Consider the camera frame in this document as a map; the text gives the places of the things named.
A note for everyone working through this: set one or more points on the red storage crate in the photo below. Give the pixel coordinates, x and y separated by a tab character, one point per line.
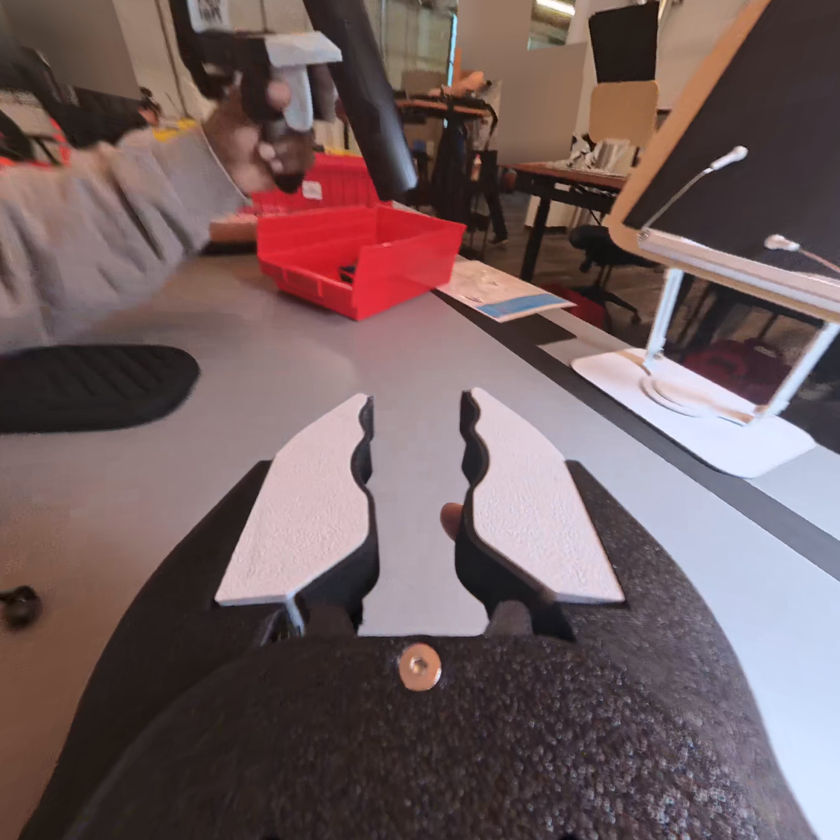
584	302

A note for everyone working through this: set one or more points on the wooden desk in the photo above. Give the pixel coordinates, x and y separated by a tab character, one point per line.
564	177

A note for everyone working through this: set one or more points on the standing desk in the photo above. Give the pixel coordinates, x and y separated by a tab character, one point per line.
453	111

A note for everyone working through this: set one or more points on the black square sheet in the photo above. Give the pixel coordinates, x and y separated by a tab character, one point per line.
623	39

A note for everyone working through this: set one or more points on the printed paper sheet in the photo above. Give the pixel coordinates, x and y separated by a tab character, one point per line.
505	298

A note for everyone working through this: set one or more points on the person's left hand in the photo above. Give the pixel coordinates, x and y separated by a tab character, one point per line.
249	157

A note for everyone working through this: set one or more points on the red plastic bin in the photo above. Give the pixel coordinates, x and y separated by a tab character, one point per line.
341	180
315	262

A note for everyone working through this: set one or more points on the tan cardboard sheet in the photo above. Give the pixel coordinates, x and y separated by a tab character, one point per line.
623	111

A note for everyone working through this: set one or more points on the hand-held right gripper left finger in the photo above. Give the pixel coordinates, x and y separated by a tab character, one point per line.
302	525

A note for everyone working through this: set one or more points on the yellow plastic bin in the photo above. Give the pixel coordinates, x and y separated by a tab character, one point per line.
174	129

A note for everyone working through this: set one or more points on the black office chair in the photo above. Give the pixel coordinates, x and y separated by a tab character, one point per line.
604	249

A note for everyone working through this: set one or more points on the person's right hand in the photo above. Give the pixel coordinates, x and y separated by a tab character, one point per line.
451	522

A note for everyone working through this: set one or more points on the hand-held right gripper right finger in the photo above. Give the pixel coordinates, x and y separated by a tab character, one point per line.
538	525

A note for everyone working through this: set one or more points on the mannequin head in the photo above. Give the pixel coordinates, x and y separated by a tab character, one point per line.
474	82

